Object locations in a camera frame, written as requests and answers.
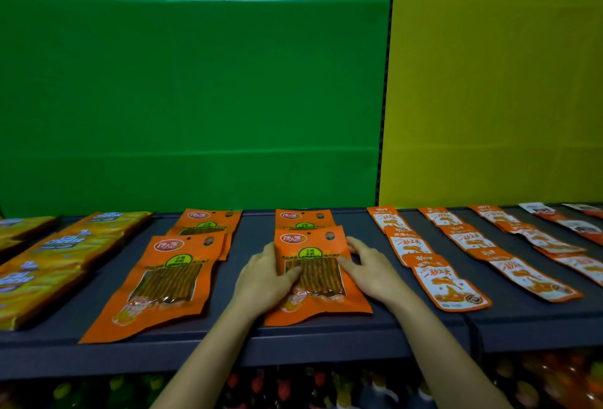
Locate person's left forearm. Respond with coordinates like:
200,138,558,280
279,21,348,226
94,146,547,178
150,301,271,409

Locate person's left hand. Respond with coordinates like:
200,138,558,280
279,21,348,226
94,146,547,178
231,241,303,317

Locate wide dark grey shelf board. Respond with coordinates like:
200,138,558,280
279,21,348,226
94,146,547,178
0,207,473,382

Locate orange windowed snack packet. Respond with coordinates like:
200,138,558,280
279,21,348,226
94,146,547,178
263,226,373,327
166,208,243,261
79,232,227,345
275,209,337,231

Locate person's right forearm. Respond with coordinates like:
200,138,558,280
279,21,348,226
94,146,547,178
386,287,515,409

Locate person's right hand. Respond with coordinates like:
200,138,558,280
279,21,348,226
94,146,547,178
338,236,410,308

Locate rows of small orange-white sachets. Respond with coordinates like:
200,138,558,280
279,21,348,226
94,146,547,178
367,202,603,313

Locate narrow dark grey shelf board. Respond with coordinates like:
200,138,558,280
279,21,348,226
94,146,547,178
464,203,603,354

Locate row of colourful drink bottles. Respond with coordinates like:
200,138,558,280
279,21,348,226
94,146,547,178
0,350,603,409

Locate yellow biscuit packet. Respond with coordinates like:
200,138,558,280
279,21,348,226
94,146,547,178
0,268,86,332
0,231,124,275
0,216,59,242
60,210,153,238

